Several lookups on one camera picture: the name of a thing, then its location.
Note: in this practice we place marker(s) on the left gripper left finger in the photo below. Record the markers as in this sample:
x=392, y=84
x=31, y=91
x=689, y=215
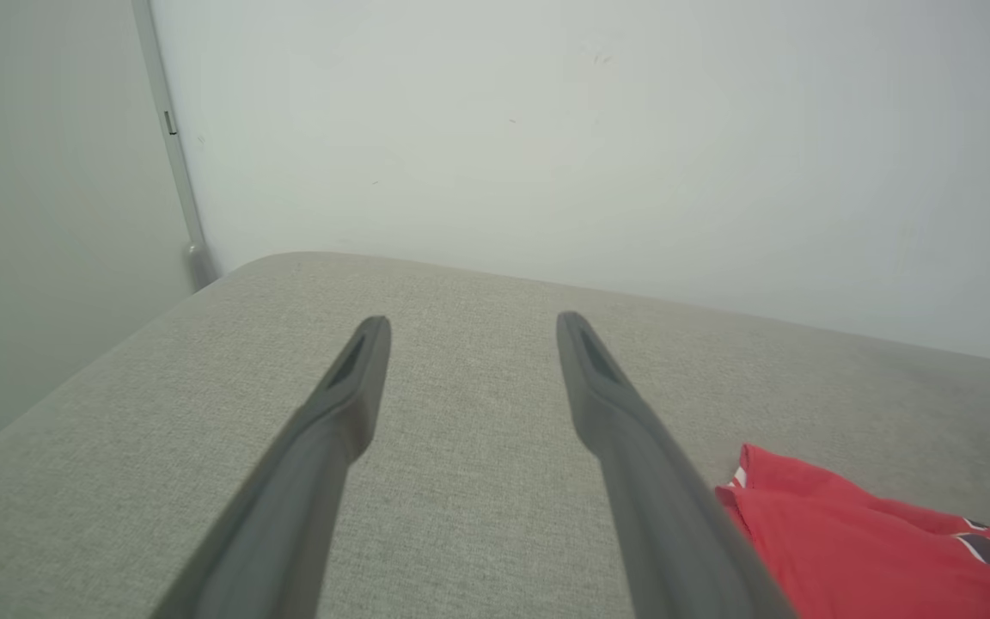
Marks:
x=297, y=507

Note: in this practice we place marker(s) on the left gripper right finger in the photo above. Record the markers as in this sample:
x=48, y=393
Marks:
x=650, y=499

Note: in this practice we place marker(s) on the red basketball jersey white sleeves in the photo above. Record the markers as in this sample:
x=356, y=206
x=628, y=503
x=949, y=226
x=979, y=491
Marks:
x=847, y=550

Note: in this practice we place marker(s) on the grey metal wall strip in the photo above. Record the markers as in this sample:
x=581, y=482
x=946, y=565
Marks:
x=173, y=146

